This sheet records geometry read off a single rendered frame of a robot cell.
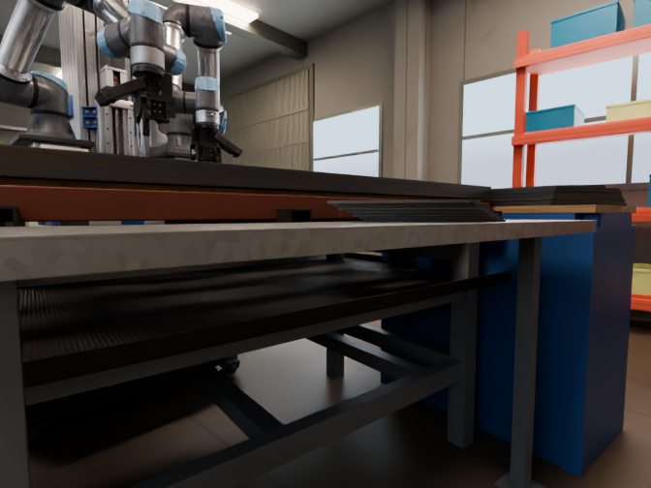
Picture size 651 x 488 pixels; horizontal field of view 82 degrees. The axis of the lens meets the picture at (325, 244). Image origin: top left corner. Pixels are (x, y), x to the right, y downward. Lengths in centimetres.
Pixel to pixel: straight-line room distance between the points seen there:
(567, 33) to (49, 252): 334
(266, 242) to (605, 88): 374
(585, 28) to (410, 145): 175
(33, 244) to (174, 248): 9
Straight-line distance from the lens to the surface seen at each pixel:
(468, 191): 124
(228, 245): 36
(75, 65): 203
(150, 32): 110
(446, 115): 441
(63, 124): 173
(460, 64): 449
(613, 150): 388
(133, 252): 33
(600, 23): 339
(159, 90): 108
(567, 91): 404
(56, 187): 65
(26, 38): 160
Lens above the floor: 76
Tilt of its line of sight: 4 degrees down
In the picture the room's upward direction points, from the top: straight up
